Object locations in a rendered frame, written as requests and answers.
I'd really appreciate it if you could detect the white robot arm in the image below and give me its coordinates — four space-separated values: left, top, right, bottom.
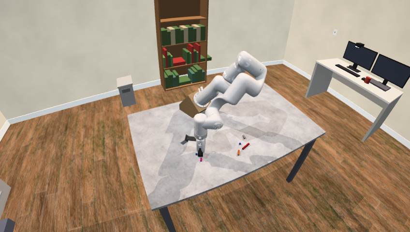
180 51 267 145

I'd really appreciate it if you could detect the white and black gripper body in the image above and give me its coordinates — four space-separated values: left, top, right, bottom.
195 138 206 153

